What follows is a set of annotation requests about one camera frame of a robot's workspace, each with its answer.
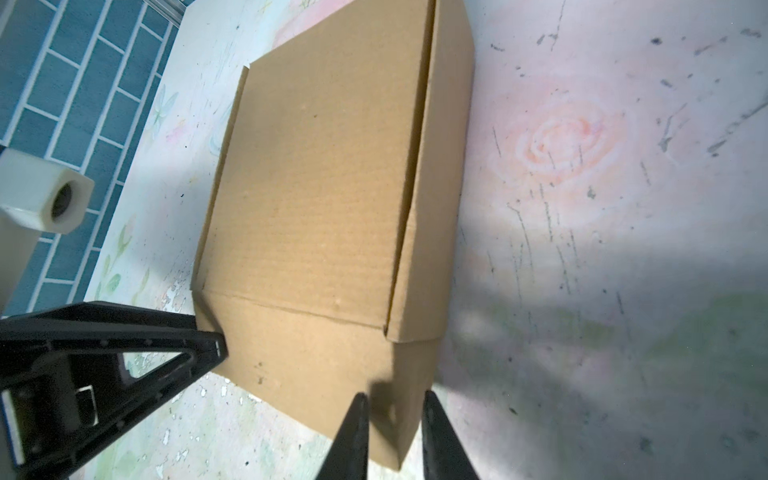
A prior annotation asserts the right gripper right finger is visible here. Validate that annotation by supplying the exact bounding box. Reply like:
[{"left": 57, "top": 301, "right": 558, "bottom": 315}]
[{"left": 421, "top": 390, "right": 479, "bottom": 480}]

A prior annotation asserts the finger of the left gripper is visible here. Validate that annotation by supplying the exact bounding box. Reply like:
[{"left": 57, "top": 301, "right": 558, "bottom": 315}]
[{"left": 1, "top": 301, "right": 228, "bottom": 479}]

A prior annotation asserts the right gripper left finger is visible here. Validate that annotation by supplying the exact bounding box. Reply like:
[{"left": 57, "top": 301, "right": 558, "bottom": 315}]
[{"left": 316, "top": 392, "right": 370, "bottom": 480}]

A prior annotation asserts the brown cardboard box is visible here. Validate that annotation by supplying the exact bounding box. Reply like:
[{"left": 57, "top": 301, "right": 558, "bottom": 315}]
[{"left": 192, "top": 1, "right": 475, "bottom": 471}]

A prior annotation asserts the left corner aluminium post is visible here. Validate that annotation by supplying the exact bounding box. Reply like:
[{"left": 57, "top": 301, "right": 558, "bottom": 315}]
[{"left": 144, "top": 0, "right": 194, "bottom": 27}]

